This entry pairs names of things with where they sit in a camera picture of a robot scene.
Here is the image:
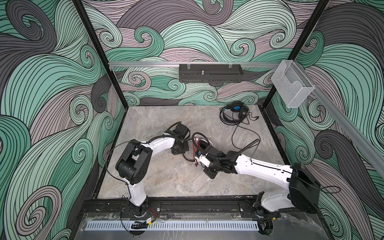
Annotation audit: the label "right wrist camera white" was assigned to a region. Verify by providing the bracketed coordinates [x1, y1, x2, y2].
[196, 154, 211, 168]

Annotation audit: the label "white black headphones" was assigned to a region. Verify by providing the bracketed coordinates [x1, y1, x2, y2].
[182, 151, 201, 166]

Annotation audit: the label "aluminium rail back wall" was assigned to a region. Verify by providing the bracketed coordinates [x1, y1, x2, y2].
[108, 61, 280, 68]

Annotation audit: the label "clear plastic wall bin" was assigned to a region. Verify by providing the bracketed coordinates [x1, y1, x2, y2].
[271, 60, 315, 109]

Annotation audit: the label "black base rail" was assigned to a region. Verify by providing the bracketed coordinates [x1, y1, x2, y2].
[80, 195, 317, 220]

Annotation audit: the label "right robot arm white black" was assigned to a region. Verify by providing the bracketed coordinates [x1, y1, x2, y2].
[192, 133, 321, 214]

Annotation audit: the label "red headphone cable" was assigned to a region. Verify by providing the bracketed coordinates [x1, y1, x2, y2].
[193, 135, 208, 167]

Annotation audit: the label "aluminium rail wall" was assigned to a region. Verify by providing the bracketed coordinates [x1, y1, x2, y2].
[299, 65, 384, 176]
[108, 61, 280, 68]

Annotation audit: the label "black blue headphones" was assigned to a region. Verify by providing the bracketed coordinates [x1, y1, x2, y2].
[219, 101, 250, 126]

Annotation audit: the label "black perforated metal tray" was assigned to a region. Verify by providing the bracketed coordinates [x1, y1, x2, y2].
[179, 65, 244, 85]

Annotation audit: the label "black headphone cable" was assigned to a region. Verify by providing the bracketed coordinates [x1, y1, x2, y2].
[219, 107, 262, 151]

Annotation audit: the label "aluminium rail right wall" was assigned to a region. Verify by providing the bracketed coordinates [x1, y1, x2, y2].
[299, 65, 384, 176]

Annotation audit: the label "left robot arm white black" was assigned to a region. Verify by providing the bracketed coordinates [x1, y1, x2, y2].
[115, 122, 191, 216]

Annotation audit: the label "white slotted cable duct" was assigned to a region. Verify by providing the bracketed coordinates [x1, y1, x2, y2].
[85, 220, 259, 232]

